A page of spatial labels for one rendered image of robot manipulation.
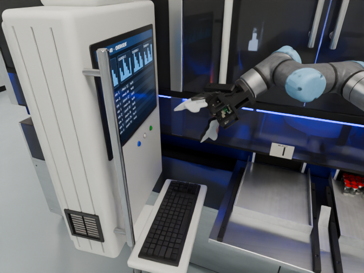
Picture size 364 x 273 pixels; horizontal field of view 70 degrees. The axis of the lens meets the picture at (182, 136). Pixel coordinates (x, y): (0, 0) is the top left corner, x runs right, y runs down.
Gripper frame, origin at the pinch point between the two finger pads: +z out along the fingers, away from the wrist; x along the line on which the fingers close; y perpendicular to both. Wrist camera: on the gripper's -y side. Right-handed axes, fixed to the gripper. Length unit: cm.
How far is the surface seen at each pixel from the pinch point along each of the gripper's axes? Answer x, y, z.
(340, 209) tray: 59, 18, -27
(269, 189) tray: 48.9, 1.4, -9.7
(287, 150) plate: 41.8, -4.2, -24.5
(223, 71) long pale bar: 3.1, -17.6, -20.0
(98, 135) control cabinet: -17.5, 5.3, 17.8
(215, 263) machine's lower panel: 103, -11, 41
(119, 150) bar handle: -13.1, 9.7, 15.2
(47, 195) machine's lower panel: 43, -88, 122
